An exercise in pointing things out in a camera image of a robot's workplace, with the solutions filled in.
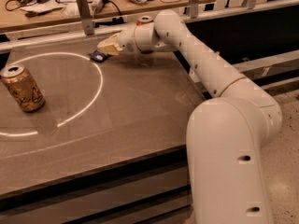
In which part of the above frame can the grey metal bracket post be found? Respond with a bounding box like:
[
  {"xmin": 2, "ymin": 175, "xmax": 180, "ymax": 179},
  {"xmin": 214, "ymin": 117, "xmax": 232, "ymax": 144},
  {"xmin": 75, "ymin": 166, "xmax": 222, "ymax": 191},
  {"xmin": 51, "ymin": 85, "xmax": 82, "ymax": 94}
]
[{"xmin": 76, "ymin": 0, "xmax": 94, "ymax": 35}]

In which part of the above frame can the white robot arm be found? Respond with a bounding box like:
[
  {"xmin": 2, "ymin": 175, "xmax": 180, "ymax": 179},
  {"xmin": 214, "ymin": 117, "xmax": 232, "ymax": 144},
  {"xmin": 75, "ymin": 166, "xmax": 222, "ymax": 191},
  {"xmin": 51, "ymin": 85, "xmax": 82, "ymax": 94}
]
[{"xmin": 98, "ymin": 10, "xmax": 282, "ymax": 224}]

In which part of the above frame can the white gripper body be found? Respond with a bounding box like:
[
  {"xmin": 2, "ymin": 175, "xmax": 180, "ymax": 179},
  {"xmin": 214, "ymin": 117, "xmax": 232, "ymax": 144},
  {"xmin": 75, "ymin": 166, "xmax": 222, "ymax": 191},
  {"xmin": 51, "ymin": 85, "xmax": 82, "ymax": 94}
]
[{"xmin": 117, "ymin": 29, "xmax": 136, "ymax": 53}]

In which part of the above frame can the red coca-cola can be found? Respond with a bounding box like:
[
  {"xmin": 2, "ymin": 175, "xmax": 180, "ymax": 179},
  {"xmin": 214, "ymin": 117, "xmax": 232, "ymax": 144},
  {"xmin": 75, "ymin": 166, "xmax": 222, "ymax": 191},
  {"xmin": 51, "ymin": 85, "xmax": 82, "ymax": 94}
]
[{"xmin": 136, "ymin": 16, "xmax": 153, "ymax": 26}]

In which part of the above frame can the metal railing beam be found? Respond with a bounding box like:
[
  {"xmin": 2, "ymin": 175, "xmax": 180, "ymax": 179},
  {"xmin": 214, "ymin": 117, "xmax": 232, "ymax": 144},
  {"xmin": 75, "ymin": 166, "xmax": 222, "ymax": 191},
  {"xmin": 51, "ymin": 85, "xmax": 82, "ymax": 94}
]
[{"xmin": 0, "ymin": 0, "xmax": 299, "ymax": 53}]

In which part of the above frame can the grey metal post right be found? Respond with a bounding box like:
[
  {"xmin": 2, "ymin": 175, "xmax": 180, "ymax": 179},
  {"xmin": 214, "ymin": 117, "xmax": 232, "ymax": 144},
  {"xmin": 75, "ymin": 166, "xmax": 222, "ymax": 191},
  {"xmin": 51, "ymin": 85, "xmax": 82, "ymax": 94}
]
[{"xmin": 188, "ymin": 0, "xmax": 199, "ymax": 19}]

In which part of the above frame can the blue rxbar blueberry bar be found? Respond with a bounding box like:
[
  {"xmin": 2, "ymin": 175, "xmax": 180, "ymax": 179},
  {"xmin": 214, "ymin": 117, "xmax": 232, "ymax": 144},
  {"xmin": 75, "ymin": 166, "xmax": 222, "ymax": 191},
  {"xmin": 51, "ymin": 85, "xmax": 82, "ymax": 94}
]
[{"xmin": 88, "ymin": 50, "xmax": 109, "ymax": 63}]

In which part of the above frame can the gold soda can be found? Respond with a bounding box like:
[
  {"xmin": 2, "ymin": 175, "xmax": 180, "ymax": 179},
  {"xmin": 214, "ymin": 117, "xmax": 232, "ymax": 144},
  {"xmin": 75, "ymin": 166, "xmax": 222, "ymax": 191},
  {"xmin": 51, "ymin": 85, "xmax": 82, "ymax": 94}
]
[{"xmin": 1, "ymin": 64, "xmax": 45, "ymax": 112}]

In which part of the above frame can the black hand tool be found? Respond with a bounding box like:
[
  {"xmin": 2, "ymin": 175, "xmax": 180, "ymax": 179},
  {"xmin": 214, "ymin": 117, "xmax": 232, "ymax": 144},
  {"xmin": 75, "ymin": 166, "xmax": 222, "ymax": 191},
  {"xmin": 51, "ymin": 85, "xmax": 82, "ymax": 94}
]
[{"xmin": 5, "ymin": 0, "xmax": 49, "ymax": 11}]

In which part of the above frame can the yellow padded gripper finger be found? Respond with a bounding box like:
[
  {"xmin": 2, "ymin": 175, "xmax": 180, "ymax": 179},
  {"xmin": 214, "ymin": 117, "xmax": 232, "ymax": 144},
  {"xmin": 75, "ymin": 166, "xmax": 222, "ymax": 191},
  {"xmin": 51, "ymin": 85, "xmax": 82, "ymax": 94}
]
[
  {"xmin": 107, "ymin": 33, "xmax": 121, "ymax": 42},
  {"xmin": 97, "ymin": 37, "xmax": 122, "ymax": 56}
]

